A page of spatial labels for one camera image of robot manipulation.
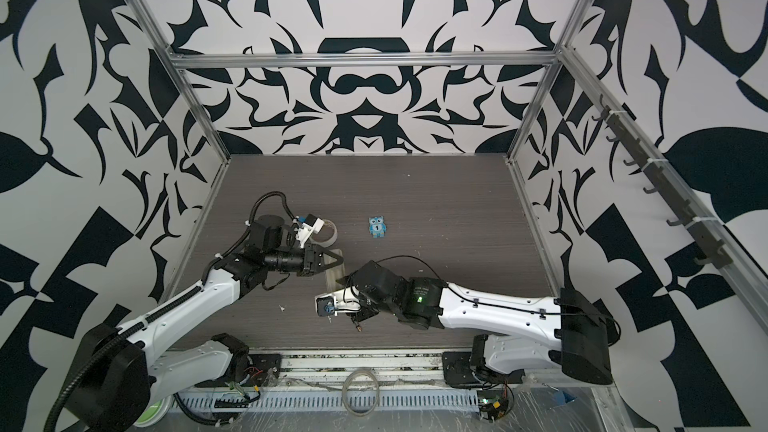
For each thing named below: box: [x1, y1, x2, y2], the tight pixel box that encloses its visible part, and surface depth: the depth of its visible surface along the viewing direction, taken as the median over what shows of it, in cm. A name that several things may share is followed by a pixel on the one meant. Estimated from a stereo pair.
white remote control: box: [323, 249, 345, 292], surface depth 74 cm
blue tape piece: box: [553, 390, 577, 407], surface depth 72 cm
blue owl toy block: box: [368, 216, 387, 239], surface depth 101 cm
